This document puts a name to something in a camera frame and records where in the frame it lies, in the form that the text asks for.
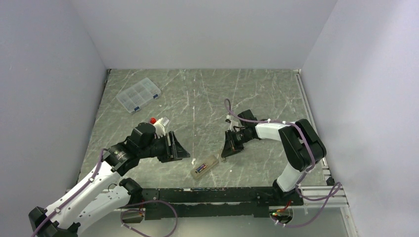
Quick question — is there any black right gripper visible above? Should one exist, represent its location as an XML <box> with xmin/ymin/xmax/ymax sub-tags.
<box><xmin>221</xmin><ymin>129</ymin><xmax>253</xmax><ymax>158</ymax></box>

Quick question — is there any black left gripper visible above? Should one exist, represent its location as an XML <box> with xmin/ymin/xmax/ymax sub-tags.
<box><xmin>138</xmin><ymin>130</ymin><xmax>190</xmax><ymax>163</ymax></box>

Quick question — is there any white remote control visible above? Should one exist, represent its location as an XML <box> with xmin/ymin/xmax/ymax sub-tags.
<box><xmin>190</xmin><ymin>155</ymin><xmax>218</xmax><ymax>180</ymax></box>

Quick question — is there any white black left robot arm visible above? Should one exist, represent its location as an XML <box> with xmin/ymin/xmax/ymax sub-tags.
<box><xmin>29</xmin><ymin>122</ymin><xmax>190</xmax><ymax>237</ymax></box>

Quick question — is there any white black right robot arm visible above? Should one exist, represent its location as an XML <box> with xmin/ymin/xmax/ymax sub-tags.
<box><xmin>220</xmin><ymin>110</ymin><xmax>327</xmax><ymax>205</ymax></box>

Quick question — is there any clear plastic organizer box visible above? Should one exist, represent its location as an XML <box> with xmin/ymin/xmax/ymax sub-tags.
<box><xmin>116</xmin><ymin>78</ymin><xmax>161</xmax><ymax>114</ymax></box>

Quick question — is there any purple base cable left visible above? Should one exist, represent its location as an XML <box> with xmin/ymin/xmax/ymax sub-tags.
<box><xmin>120</xmin><ymin>200</ymin><xmax>178</xmax><ymax>237</ymax></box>

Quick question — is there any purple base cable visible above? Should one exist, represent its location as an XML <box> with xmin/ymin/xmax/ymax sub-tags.
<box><xmin>270</xmin><ymin>182</ymin><xmax>342</xmax><ymax>229</ymax></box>
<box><xmin>120</xmin><ymin>200</ymin><xmax>178</xmax><ymax>237</ymax></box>

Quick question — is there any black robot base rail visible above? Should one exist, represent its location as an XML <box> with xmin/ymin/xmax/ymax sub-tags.
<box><xmin>125</xmin><ymin>187</ymin><xmax>303</xmax><ymax>220</ymax></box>

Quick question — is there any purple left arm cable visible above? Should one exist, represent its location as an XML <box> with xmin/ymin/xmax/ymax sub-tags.
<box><xmin>31</xmin><ymin>149</ymin><xmax>109</xmax><ymax>237</ymax></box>

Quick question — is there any aluminium frame rail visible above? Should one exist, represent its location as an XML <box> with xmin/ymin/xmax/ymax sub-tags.
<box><xmin>293</xmin><ymin>69</ymin><xmax>358</xmax><ymax>237</ymax></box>

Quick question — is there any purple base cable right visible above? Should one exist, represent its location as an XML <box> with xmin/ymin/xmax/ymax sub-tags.
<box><xmin>270</xmin><ymin>182</ymin><xmax>342</xmax><ymax>229</ymax></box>

